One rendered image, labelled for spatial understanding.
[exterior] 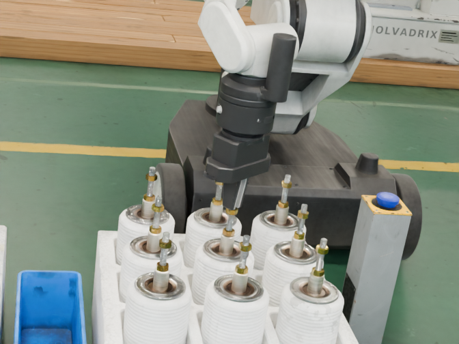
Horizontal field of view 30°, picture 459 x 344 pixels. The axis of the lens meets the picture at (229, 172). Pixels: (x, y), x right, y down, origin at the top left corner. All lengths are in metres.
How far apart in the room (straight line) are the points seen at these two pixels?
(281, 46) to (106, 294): 0.48
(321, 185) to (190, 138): 0.38
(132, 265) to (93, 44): 1.91
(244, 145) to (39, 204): 0.88
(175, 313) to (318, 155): 0.94
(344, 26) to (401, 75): 1.79
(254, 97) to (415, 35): 2.34
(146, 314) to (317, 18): 0.73
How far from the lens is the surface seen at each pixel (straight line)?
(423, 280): 1.99
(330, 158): 2.09
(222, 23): 1.24
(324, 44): 1.71
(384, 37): 3.50
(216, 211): 1.48
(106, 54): 3.20
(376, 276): 1.54
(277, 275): 1.40
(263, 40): 1.24
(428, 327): 1.81
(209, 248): 1.39
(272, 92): 1.24
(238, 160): 1.28
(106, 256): 1.49
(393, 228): 1.50
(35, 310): 1.59
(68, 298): 1.58
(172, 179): 1.78
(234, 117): 1.26
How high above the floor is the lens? 0.90
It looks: 22 degrees down
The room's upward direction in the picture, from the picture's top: 8 degrees clockwise
